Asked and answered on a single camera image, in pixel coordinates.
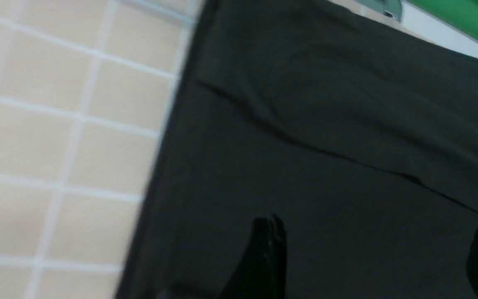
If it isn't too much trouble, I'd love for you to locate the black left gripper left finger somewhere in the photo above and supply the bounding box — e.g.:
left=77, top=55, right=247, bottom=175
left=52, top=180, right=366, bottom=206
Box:
left=218, top=214, right=287, bottom=299

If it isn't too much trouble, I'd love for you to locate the dark gray long-sleeve shirt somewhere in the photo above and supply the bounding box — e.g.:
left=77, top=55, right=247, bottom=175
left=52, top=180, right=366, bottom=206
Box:
left=115, top=0, right=478, bottom=299

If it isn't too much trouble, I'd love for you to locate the green backdrop cloth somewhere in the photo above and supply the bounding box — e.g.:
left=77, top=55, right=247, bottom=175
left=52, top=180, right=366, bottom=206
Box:
left=410, top=0, right=478, bottom=41

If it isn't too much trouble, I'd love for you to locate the beige checkered tablecloth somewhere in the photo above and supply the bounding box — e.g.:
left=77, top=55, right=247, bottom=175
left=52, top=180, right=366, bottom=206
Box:
left=0, top=0, right=202, bottom=299

